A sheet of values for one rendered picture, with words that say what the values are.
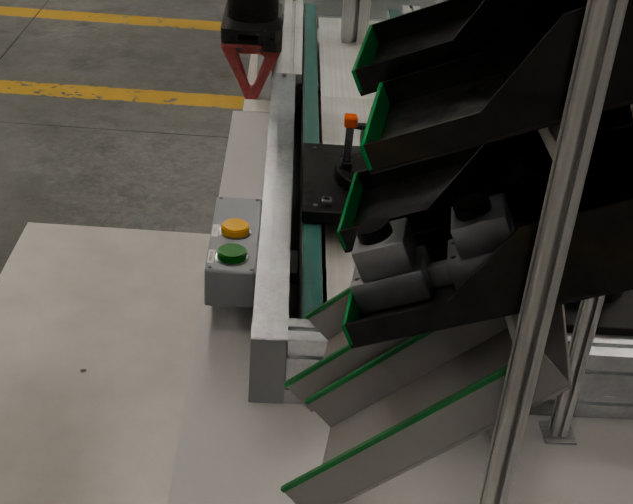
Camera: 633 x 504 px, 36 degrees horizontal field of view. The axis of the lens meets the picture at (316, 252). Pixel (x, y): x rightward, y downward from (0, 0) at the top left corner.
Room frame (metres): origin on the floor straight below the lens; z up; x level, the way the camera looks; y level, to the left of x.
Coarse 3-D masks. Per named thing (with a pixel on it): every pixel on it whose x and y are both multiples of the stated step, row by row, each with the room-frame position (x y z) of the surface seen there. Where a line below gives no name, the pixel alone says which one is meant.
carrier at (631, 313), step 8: (608, 296) 1.07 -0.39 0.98; (616, 296) 1.08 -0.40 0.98; (624, 296) 1.09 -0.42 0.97; (632, 296) 1.09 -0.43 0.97; (568, 304) 1.06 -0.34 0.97; (576, 304) 1.06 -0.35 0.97; (608, 304) 1.07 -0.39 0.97; (616, 304) 1.07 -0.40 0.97; (624, 304) 1.07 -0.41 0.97; (632, 304) 1.07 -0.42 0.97; (568, 312) 1.04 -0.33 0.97; (576, 312) 1.04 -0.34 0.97; (608, 312) 1.05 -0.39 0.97; (616, 312) 1.05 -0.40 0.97; (624, 312) 1.05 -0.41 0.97; (632, 312) 1.05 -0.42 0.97; (568, 320) 1.02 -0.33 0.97; (600, 320) 1.03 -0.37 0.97; (608, 320) 1.03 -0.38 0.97; (616, 320) 1.03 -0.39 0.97; (624, 320) 1.03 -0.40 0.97; (632, 320) 1.03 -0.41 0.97; (568, 328) 1.01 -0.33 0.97; (600, 328) 1.01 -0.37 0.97; (608, 328) 1.01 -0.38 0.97; (616, 328) 1.01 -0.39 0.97; (624, 328) 1.01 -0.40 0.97; (632, 328) 1.02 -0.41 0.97
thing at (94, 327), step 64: (64, 256) 1.25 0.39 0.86; (128, 256) 1.26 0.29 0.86; (192, 256) 1.28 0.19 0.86; (0, 320) 1.07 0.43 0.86; (64, 320) 1.08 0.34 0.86; (128, 320) 1.10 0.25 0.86; (192, 320) 1.11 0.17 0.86; (0, 384) 0.94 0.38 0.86; (64, 384) 0.95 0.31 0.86; (128, 384) 0.96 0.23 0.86; (0, 448) 0.83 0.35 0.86; (64, 448) 0.83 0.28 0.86; (128, 448) 0.84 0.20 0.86
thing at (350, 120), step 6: (348, 114) 1.38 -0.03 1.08; (354, 114) 1.38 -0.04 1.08; (348, 120) 1.36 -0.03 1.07; (354, 120) 1.37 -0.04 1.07; (348, 126) 1.37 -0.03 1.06; (354, 126) 1.37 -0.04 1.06; (360, 126) 1.37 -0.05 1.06; (348, 132) 1.37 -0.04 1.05; (348, 138) 1.37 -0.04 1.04; (348, 144) 1.37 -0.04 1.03; (348, 150) 1.37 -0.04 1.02; (348, 156) 1.37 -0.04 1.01
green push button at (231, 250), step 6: (222, 246) 1.13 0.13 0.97; (228, 246) 1.13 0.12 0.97; (234, 246) 1.13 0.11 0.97; (240, 246) 1.13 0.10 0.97; (222, 252) 1.11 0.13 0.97; (228, 252) 1.12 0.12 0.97; (234, 252) 1.12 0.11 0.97; (240, 252) 1.12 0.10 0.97; (246, 252) 1.12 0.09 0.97; (222, 258) 1.11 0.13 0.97; (228, 258) 1.10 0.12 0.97; (234, 258) 1.11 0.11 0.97; (240, 258) 1.11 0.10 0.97
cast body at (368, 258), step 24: (360, 240) 0.69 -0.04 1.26; (384, 240) 0.68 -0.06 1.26; (408, 240) 0.69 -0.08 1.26; (360, 264) 0.68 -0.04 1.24; (384, 264) 0.68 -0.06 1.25; (408, 264) 0.67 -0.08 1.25; (432, 264) 0.69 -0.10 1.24; (360, 288) 0.68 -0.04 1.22; (384, 288) 0.68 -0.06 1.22; (408, 288) 0.67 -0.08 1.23; (432, 288) 0.68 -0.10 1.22; (360, 312) 0.68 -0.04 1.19
